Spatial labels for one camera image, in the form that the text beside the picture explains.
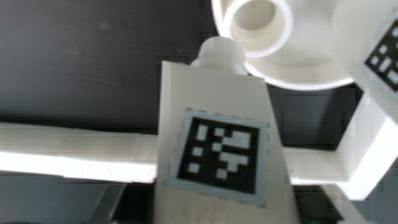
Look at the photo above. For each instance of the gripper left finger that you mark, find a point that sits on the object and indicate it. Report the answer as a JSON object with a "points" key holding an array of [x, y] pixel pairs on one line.
{"points": [[124, 205]]}

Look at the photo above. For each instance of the white U-shaped fence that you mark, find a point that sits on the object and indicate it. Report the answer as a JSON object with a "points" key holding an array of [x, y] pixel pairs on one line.
{"points": [[114, 156]]}

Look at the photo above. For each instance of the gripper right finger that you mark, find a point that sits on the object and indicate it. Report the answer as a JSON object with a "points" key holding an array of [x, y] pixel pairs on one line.
{"points": [[316, 209]]}

